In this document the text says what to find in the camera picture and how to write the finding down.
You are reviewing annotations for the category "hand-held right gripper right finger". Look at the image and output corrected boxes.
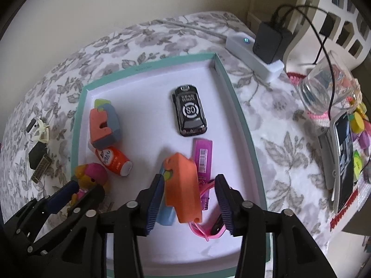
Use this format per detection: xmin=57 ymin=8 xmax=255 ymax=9
xmin=214 ymin=174 xmax=338 ymax=278

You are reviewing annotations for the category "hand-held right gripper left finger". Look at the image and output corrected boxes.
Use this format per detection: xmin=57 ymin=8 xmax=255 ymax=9
xmin=55 ymin=174 xmax=166 ymax=278

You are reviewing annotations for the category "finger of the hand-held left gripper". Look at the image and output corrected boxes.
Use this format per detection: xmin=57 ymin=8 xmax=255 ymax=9
xmin=32 ymin=180 xmax=79 ymax=218
xmin=69 ymin=184 xmax=105 ymax=218

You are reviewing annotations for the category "pink-haired doll figure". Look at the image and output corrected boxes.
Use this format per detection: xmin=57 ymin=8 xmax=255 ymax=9
xmin=68 ymin=164 xmax=109 ymax=209

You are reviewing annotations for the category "orange and white glue bottle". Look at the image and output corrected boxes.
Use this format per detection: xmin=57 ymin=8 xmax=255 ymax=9
xmin=95 ymin=147 xmax=133 ymax=177

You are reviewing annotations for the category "magenta packet with barcode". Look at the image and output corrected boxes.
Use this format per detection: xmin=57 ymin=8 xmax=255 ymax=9
xmin=194 ymin=138 xmax=214 ymax=210

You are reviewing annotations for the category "orange and grey puzzle toy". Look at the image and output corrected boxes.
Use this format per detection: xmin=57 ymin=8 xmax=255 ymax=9
xmin=88 ymin=98 xmax=120 ymax=151

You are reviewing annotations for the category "black toy car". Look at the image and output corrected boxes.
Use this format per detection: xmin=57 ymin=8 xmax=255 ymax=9
xmin=172 ymin=85 xmax=208 ymax=136

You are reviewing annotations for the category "teal-rimmed white tray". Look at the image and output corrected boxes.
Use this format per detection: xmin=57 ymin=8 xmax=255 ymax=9
xmin=70 ymin=52 xmax=273 ymax=278

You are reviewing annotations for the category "black hexagonal key tag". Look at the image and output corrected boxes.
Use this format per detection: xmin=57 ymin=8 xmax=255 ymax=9
xmin=28 ymin=143 xmax=48 ymax=170

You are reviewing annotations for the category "small black and white gadget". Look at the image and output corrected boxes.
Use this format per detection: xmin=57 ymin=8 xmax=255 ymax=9
xmin=26 ymin=118 xmax=39 ymax=134

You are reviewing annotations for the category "grey phone case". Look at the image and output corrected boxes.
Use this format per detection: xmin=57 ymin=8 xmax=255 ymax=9
xmin=318 ymin=127 xmax=339 ymax=192

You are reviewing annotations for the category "red and white knitted mat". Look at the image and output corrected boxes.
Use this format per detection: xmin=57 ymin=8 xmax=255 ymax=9
xmin=329 ymin=180 xmax=371 ymax=232

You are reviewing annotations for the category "pink and white crochet coaster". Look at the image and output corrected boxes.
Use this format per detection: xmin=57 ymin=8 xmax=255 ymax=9
xmin=287 ymin=71 xmax=363 ymax=128

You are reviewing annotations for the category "silver tablet device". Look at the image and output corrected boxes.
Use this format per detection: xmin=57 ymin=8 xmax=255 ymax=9
xmin=332 ymin=112 xmax=355 ymax=213

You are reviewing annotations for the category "clear drinking glass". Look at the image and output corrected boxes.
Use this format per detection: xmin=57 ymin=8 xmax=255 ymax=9
xmin=298 ymin=49 xmax=358 ymax=115

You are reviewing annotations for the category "pile of colourful beads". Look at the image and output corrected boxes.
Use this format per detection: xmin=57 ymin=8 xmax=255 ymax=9
xmin=346 ymin=93 xmax=371 ymax=180

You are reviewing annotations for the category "white power strip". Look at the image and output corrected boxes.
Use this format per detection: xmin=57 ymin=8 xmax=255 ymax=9
xmin=225 ymin=32 xmax=285 ymax=82

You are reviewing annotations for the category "black charger block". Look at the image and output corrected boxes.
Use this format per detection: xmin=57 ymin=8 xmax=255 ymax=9
xmin=253 ymin=22 xmax=293 ymax=64

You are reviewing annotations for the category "metal plate keychain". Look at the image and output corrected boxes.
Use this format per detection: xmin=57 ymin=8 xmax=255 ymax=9
xmin=31 ymin=155 xmax=53 ymax=183

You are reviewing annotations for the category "black charging cable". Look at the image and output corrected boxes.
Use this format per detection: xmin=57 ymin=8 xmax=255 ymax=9
xmin=271 ymin=3 xmax=338 ymax=128

